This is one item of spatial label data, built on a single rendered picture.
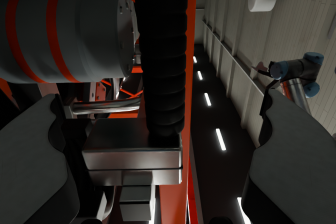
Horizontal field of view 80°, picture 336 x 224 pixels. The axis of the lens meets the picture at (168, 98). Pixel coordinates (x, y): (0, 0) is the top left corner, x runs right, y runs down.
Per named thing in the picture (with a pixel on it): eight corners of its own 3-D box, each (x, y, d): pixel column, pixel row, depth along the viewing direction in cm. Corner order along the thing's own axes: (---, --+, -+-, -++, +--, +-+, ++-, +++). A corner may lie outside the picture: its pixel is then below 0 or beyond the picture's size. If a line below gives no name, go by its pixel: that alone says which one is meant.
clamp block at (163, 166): (78, 151, 17) (91, 190, 20) (183, 148, 17) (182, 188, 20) (96, 116, 22) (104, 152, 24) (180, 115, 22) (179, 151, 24)
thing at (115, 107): (59, 104, 39) (73, 144, 45) (158, 102, 39) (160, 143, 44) (89, 69, 54) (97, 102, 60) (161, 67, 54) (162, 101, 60)
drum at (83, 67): (-83, -9, 22) (-20, 101, 29) (111, -14, 22) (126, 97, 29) (5, -13, 34) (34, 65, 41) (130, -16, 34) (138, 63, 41)
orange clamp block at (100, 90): (68, 101, 57) (81, 108, 66) (96, 101, 57) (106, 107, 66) (71, 78, 59) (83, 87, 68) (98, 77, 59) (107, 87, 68)
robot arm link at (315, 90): (324, 81, 88) (317, 98, 92) (304, 71, 97) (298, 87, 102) (309, 83, 87) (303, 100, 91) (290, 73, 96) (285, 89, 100)
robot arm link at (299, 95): (296, 179, 83) (263, 67, 92) (318, 173, 85) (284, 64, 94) (321, 184, 71) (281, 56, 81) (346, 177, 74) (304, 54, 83)
